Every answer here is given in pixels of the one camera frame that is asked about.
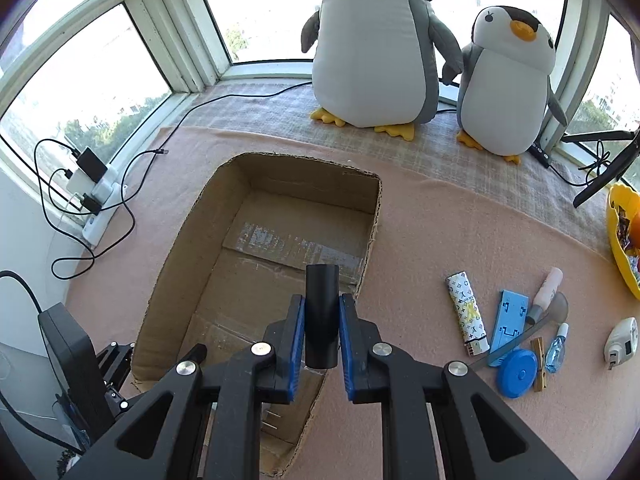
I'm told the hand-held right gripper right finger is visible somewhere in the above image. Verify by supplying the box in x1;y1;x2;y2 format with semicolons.
338;293;581;480

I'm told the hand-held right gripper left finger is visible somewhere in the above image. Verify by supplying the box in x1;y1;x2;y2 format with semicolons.
64;294;307;480

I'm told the black cylinder tube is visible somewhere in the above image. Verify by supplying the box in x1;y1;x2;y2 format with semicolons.
305;263;341;371

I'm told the cardboard box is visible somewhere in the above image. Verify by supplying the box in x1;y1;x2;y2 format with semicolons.
131;152;383;478

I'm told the white patterned lighter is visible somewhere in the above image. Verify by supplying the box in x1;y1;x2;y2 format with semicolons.
445;272;489;357

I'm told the pink blanket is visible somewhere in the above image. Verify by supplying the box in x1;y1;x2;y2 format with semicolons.
65;126;640;480

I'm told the blue round tape measure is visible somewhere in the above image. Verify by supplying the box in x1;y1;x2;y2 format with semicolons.
497;349;540;400

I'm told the wooden clothespin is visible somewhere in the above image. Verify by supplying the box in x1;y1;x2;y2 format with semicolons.
531;337;549;393

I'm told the pink tube bottle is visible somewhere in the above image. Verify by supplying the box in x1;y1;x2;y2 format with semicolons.
526;267;564;326

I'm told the grey plastic shoehorn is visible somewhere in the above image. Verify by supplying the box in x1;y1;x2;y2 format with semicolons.
472;292;570;372

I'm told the small blue spray bottle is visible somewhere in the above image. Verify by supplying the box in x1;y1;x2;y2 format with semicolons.
545;322;570;374

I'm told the black monitor device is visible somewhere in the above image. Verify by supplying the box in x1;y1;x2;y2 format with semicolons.
38;303;132;449

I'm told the grey checked cloth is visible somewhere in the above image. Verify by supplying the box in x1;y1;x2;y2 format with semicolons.
172;80;610;256

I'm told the white power strip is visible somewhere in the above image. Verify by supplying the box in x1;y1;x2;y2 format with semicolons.
67;165;130;247

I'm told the white charger block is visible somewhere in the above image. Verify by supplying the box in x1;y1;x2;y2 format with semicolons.
66;171;93;197

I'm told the black power adapter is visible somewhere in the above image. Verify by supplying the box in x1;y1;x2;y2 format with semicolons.
74;147;110;180

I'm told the yellow bowl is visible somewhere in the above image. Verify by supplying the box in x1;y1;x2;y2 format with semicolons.
606;183;640;302

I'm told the large penguin plush toy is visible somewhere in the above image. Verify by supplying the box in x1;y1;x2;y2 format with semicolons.
300;0;464;142

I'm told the small penguin plush toy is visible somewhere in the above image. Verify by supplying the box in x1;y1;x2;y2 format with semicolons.
442;6;569;166

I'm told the black tripod stand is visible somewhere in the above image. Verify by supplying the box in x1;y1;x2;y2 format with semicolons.
563;128;640;209

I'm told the black cable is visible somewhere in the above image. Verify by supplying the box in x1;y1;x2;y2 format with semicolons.
33;80;314;281

